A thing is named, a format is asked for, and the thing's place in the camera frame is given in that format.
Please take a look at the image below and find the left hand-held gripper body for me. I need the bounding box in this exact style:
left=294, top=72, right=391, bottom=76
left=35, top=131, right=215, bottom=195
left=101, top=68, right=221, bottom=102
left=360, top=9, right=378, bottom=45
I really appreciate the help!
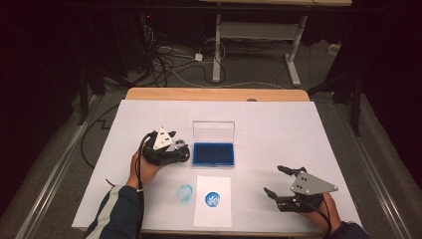
left=141, top=125, right=182, bottom=167

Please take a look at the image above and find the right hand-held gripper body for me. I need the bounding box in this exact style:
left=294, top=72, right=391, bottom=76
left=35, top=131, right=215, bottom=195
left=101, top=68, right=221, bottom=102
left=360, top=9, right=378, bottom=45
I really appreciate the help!
left=277, top=170, right=339, bottom=213

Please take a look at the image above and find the round stamp with clear handle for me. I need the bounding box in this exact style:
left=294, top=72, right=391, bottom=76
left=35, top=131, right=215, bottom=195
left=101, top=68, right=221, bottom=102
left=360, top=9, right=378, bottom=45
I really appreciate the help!
left=171, top=138, right=189, bottom=154

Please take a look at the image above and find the blue ink pad case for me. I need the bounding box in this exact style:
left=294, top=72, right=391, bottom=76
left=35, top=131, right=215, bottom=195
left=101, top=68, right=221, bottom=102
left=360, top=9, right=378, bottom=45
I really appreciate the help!
left=191, top=120, right=237, bottom=168

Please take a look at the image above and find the person's left hand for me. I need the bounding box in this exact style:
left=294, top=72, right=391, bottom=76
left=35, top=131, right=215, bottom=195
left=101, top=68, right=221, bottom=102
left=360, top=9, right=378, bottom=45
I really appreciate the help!
left=126, top=148, right=165, bottom=190

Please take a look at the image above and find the person's right hand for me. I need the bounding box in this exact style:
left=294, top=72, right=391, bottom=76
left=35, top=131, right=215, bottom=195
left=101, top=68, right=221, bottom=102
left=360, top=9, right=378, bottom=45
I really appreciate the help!
left=299, top=193, right=343, bottom=234

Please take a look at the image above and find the clear blue stamp cap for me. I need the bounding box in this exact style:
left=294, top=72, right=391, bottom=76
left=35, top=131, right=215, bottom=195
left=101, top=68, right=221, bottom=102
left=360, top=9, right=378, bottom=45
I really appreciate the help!
left=175, top=183, right=194, bottom=204

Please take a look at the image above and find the large white table cover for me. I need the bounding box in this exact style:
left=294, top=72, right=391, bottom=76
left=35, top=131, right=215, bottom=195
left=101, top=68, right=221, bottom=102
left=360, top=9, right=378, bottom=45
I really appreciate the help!
left=72, top=99, right=363, bottom=234

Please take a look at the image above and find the wooden table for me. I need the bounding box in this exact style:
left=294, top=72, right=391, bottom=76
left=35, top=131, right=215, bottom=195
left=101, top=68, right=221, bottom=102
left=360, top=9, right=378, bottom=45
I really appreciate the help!
left=112, top=87, right=327, bottom=238

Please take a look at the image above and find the small white paper sheet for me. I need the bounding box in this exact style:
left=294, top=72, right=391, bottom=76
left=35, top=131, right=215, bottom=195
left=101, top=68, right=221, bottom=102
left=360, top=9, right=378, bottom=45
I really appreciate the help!
left=193, top=175, right=233, bottom=229

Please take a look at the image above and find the black metal stand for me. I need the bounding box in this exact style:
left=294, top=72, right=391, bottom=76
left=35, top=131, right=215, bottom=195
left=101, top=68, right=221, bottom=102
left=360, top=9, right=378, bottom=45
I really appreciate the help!
left=78, top=66, right=107, bottom=126
left=307, top=71, right=365, bottom=137

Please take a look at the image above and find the right hand-held gripper cable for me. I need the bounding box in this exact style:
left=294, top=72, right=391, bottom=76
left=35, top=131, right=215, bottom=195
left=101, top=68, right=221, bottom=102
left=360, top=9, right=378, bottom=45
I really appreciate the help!
left=305, top=198, right=333, bottom=239

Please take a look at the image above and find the hand-held gripper cable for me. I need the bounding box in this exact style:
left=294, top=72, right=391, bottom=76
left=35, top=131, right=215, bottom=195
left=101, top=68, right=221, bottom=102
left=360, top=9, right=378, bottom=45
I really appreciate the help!
left=135, top=131, right=157, bottom=239
left=305, top=198, right=333, bottom=239

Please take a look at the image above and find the left hand-held gripper cable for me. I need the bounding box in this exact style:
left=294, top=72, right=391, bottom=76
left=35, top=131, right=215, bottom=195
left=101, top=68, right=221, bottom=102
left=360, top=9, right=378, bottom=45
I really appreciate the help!
left=135, top=131, right=157, bottom=239

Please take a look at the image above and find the metal floor rail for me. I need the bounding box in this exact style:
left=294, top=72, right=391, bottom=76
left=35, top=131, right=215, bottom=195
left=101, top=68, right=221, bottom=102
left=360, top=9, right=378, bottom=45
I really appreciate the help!
left=14, top=96, right=103, bottom=239
left=334, top=103, right=413, bottom=239

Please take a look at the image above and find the bundle of floor cables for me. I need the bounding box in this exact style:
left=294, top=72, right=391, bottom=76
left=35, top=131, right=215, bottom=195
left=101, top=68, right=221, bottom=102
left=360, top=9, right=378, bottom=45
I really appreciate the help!
left=142, top=23, right=230, bottom=89

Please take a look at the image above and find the black floor cable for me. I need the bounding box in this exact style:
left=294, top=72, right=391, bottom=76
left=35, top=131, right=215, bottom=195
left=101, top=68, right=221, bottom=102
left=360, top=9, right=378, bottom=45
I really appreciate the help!
left=80, top=104, right=119, bottom=169

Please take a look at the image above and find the white floor cable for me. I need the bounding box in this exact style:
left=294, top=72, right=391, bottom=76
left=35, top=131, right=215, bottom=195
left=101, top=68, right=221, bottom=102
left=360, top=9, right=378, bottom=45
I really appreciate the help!
left=170, top=69, right=287, bottom=91

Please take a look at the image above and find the white metal desk frame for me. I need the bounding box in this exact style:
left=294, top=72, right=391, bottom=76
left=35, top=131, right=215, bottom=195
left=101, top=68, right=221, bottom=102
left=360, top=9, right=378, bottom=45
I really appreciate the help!
left=198, top=0, right=353, bottom=88

